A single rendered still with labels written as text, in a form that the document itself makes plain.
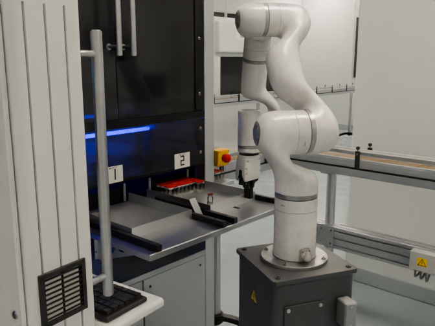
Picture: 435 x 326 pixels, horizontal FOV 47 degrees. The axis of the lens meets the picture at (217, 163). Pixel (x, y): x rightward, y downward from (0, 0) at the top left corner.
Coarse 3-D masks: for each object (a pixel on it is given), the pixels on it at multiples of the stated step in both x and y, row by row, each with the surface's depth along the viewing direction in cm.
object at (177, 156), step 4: (188, 152) 204; (176, 156) 199; (180, 156) 201; (184, 156) 203; (188, 156) 204; (176, 160) 200; (180, 160) 201; (184, 160) 203; (188, 160) 205; (176, 164) 200; (180, 164) 202; (184, 164) 203; (188, 164) 205; (176, 168) 200
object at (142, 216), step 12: (120, 204) 189; (132, 204) 189; (144, 204) 188; (156, 204) 184; (168, 204) 179; (96, 216) 165; (120, 216) 175; (132, 216) 175; (144, 216) 175; (156, 216) 175; (168, 216) 165; (180, 216) 168; (120, 228) 157; (132, 228) 153; (144, 228) 157; (156, 228) 161
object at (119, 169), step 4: (108, 168) 175; (112, 168) 177; (116, 168) 178; (120, 168) 179; (108, 172) 176; (112, 172) 177; (116, 172) 178; (120, 172) 180; (112, 176) 177; (116, 176) 178; (120, 176) 180; (112, 180) 177; (116, 180) 179; (120, 180) 180
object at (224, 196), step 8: (208, 184) 212; (216, 184) 209; (224, 184) 206; (152, 192) 197; (160, 192) 194; (208, 192) 207; (216, 192) 207; (224, 192) 207; (232, 192) 204; (240, 192) 201; (176, 200) 188; (184, 200) 185; (200, 200) 196; (216, 200) 196; (224, 200) 196; (232, 200) 186; (240, 200) 190; (248, 200) 194; (208, 208) 178; (216, 208) 180; (224, 208) 183
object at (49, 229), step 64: (0, 0) 87; (64, 0) 96; (0, 64) 88; (64, 64) 97; (0, 128) 91; (64, 128) 99; (0, 192) 95; (64, 192) 101; (0, 256) 98; (64, 256) 103; (0, 320) 103; (64, 320) 105
